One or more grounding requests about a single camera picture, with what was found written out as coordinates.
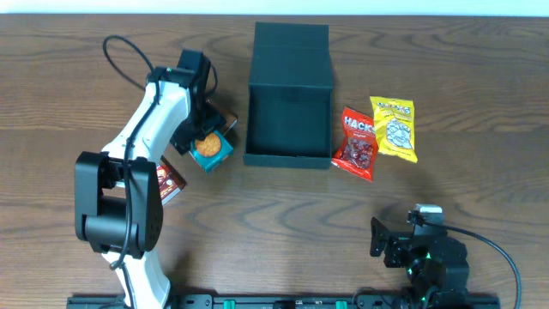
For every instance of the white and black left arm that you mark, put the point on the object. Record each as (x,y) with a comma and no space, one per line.
(118,205)

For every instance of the red Hello Panda box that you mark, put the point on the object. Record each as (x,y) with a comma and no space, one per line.
(170,181)

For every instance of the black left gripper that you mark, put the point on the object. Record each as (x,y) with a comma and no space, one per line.
(215,118)

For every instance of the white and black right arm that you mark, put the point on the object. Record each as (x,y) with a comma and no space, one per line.
(436,264)

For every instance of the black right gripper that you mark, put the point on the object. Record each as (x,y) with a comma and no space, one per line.
(380,240)

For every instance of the brown Pocky box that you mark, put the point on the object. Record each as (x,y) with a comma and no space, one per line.
(227,120)

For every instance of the dark green open gift box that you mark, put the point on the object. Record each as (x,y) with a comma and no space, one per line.
(290,106)

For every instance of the red Hacks candy bag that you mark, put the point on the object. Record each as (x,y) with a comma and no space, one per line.
(358,150)

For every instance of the teal Chunkies cookie box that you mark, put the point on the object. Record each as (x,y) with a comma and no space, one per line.
(211,151)

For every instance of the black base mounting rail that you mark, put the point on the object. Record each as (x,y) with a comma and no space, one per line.
(207,301)

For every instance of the yellow Hacks candy bag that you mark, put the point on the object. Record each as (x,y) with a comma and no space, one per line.
(394,127)

